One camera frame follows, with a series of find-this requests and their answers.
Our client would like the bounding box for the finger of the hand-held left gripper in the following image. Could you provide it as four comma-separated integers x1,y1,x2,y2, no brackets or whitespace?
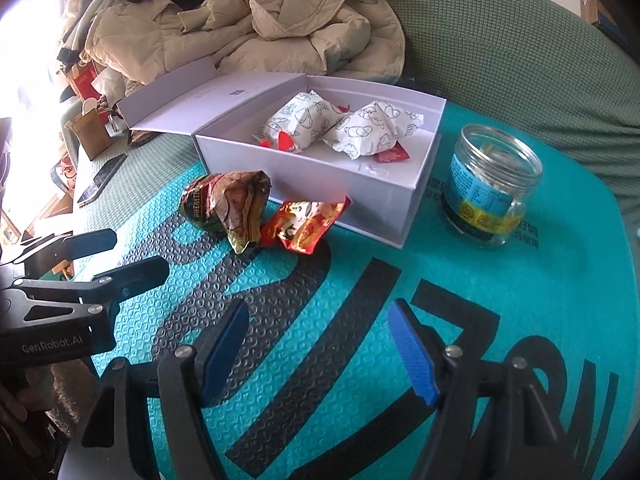
0,228,117,266
0,256,171,311

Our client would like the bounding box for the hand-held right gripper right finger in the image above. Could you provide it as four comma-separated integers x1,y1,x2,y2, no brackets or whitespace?
387,299,601,480

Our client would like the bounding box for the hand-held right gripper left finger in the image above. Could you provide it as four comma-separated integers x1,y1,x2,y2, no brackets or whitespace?
57,299,251,480

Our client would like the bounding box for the brown cereal snack packet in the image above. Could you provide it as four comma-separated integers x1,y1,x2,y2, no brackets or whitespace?
180,170,272,255

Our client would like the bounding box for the red cartoon snack packet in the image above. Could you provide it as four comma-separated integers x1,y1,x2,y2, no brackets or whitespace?
260,195,352,256

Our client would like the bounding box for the white gift box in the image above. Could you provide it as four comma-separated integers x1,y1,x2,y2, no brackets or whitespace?
116,57,447,250

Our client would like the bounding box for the white printed snack packet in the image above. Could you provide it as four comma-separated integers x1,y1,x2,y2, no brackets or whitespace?
252,90,346,153
320,101,426,158

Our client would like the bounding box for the person's left hand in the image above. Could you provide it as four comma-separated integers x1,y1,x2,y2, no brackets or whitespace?
0,365,53,423

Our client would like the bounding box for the black smartphone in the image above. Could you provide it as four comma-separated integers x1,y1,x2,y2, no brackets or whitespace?
77,152,128,206

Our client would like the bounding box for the teal embossed mat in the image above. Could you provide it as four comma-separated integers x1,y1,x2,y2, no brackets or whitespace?
75,102,640,480

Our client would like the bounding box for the brown paper bag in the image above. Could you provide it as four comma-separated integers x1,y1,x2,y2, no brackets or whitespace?
64,100,115,161

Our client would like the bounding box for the red carton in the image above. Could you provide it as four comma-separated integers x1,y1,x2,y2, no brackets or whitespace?
70,62,101,101

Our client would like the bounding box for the glass jar with blue label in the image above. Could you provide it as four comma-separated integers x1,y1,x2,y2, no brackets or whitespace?
440,123,544,249

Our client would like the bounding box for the red flat sauce sachet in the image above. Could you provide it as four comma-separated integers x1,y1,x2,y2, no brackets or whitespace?
375,142,411,165

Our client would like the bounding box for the beige padded jacket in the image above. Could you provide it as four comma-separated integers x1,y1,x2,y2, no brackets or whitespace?
85,0,406,86

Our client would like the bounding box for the green sofa cover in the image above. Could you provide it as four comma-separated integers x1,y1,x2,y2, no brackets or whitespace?
60,0,640,211

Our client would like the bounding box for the printed cardboard box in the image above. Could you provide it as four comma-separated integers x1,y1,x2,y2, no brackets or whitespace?
577,0,621,28

